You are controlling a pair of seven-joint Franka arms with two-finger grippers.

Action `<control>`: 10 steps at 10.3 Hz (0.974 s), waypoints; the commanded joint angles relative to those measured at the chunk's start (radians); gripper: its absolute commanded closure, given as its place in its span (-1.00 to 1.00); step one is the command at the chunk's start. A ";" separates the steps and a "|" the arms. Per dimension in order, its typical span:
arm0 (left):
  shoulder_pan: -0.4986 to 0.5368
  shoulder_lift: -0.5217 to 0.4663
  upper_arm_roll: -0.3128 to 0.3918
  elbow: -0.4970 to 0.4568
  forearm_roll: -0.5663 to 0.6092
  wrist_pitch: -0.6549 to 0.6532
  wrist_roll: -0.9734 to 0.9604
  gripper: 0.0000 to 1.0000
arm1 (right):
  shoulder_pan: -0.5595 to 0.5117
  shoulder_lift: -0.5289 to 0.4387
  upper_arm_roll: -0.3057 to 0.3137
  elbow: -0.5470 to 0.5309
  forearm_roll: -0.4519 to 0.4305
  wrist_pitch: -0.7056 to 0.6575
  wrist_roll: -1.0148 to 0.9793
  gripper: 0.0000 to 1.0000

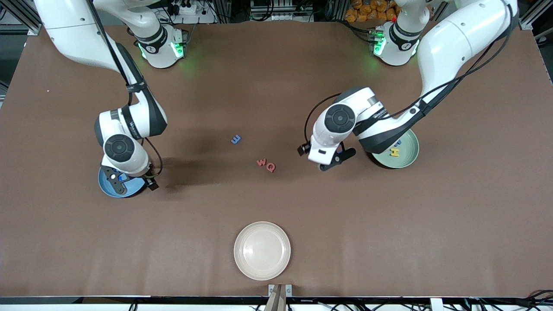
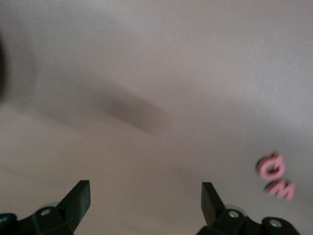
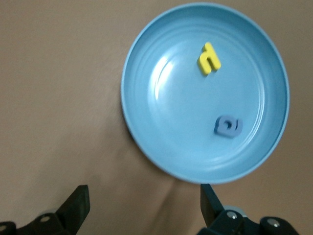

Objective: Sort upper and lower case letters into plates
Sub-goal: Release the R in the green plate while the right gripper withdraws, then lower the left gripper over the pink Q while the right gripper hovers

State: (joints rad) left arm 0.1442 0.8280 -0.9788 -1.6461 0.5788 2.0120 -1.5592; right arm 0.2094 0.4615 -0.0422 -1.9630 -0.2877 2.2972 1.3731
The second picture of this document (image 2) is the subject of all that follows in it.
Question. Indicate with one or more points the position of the red lowercase letter w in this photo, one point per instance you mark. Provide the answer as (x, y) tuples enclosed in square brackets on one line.
[(284, 192)]

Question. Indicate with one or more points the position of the red foam letter Q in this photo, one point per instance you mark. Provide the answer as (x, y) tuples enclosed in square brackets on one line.
[(261, 169)]

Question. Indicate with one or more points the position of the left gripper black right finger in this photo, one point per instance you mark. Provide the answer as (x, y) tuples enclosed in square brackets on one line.
[(230, 222)]

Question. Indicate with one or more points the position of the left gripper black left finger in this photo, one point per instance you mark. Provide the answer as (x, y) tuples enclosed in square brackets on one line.
[(53, 220)]

